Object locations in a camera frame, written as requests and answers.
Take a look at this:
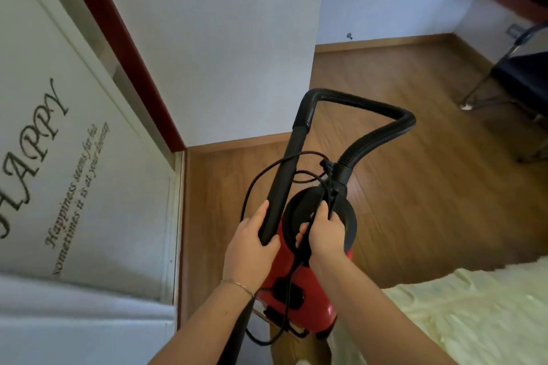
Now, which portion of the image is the person's left hand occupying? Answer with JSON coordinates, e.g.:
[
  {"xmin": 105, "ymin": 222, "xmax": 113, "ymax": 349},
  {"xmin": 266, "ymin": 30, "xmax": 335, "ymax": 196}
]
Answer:
[{"xmin": 221, "ymin": 200, "xmax": 282, "ymax": 295}]

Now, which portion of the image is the person's right hand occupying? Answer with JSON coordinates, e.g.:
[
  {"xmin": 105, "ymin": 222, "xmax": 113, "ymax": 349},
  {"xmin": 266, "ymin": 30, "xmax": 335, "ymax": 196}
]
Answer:
[{"xmin": 295, "ymin": 201, "xmax": 348, "ymax": 269}]

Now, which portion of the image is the black power cord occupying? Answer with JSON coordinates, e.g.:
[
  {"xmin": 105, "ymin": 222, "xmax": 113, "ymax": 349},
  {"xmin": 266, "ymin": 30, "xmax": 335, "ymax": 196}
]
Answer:
[{"xmin": 239, "ymin": 151, "xmax": 339, "ymax": 346}]

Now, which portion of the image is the person's left forearm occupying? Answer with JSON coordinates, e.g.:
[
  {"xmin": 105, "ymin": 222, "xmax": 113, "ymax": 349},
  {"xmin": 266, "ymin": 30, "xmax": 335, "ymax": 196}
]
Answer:
[{"xmin": 147, "ymin": 281, "xmax": 256, "ymax": 365}]

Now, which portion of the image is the person's right forearm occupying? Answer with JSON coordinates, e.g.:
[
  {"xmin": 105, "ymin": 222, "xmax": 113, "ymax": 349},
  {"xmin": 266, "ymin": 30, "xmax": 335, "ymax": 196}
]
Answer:
[{"xmin": 310, "ymin": 251, "xmax": 461, "ymax": 365}]

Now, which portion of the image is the white wardrobe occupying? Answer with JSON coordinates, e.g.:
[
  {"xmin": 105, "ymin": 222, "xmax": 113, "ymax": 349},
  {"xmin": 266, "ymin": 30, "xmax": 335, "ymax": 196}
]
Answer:
[{"xmin": 0, "ymin": 0, "xmax": 187, "ymax": 365}]

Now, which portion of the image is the white lettered wardrobe door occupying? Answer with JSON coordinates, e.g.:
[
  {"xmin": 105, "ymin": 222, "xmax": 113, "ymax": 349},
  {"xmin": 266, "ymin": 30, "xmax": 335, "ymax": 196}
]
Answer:
[{"xmin": 0, "ymin": 0, "xmax": 179, "ymax": 306}]

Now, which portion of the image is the pale green bedspread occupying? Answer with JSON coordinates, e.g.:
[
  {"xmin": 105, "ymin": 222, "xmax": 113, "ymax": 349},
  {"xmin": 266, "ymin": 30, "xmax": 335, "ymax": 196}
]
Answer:
[{"xmin": 327, "ymin": 255, "xmax": 548, "ymax": 365}]

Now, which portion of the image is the wooden skirting board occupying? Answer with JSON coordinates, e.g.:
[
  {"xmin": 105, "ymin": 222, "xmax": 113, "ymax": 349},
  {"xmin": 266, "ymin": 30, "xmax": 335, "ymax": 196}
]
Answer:
[{"xmin": 184, "ymin": 33, "xmax": 497, "ymax": 156}]

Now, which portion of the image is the black office chair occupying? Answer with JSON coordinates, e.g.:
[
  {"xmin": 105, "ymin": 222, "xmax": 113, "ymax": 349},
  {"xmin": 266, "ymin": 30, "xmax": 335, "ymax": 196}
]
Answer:
[{"xmin": 458, "ymin": 20, "xmax": 548, "ymax": 164}]

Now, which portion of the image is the thin silver bracelet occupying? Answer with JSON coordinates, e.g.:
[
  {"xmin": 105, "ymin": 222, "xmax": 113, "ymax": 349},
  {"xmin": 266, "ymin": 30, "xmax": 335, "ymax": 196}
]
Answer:
[{"xmin": 219, "ymin": 279, "xmax": 256, "ymax": 299}]

